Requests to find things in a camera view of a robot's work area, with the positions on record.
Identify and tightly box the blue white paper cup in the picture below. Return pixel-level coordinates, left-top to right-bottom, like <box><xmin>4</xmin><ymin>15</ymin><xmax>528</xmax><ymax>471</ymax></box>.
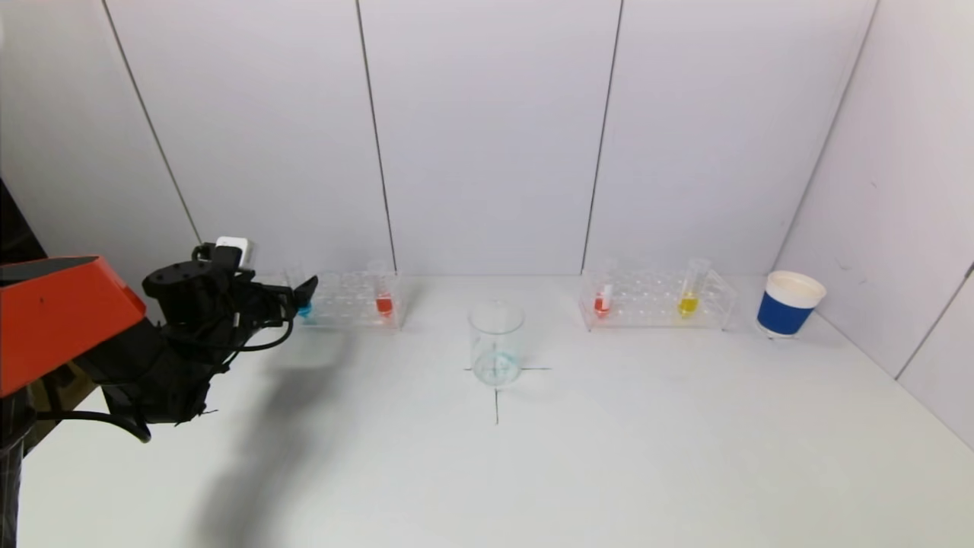
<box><xmin>756</xmin><ymin>271</ymin><xmax>827</xmax><ymax>339</ymax></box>

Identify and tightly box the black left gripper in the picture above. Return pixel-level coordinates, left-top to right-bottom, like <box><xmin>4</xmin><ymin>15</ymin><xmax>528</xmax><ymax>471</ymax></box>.
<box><xmin>231</xmin><ymin>276</ymin><xmax>319</xmax><ymax>327</ymax></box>

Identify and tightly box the red pigment tube white label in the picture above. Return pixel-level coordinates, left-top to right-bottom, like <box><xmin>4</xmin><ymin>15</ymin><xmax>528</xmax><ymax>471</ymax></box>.
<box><xmin>592</xmin><ymin>259</ymin><xmax>617</xmax><ymax>319</ymax></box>

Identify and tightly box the red pigment test tube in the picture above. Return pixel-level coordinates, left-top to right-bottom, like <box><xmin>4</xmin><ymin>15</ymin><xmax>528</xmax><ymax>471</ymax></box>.
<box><xmin>370</xmin><ymin>259</ymin><xmax>396</xmax><ymax>319</ymax></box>

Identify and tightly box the black cable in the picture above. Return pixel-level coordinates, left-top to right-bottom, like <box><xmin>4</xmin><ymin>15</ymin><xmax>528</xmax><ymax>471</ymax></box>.
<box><xmin>164</xmin><ymin>303</ymin><xmax>298</xmax><ymax>353</ymax></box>
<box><xmin>34</xmin><ymin>411</ymin><xmax>151</xmax><ymax>444</ymax></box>

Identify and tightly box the clear glass beaker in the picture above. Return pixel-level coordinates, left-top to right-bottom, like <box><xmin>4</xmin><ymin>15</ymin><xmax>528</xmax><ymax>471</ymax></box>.
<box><xmin>468</xmin><ymin>301</ymin><xmax>525</xmax><ymax>387</ymax></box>

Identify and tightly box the blue pigment test tube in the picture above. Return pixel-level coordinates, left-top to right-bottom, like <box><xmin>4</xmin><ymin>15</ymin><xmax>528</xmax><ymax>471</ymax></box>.
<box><xmin>286</xmin><ymin>263</ymin><xmax>314</xmax><ymax>319</ymax></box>

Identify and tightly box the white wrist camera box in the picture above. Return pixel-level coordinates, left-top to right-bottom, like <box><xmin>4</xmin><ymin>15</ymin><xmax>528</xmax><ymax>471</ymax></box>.
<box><xmin>215</xmin><ymin>237</ymin><xmax>256</xmax><ymax>269</ymax></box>

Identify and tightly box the clear acrylic test tube rack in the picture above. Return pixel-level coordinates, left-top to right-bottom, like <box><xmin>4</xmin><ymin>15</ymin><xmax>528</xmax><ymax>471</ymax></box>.
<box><xmin>578</xmin><ymin>268</ymin><xmax>737</xmax><ymax>331</ymax></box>
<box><xmin>293</xmin><ymin>271</ymin><xmax>406</xmax><ymax>330</ymax></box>

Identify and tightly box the yellow pigment test tube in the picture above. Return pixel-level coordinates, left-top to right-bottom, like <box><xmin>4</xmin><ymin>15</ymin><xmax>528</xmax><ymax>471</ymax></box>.
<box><xmin>676</xmin><ymin>257</ymin><xmax>711</xmax><ymax>317</ymax></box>

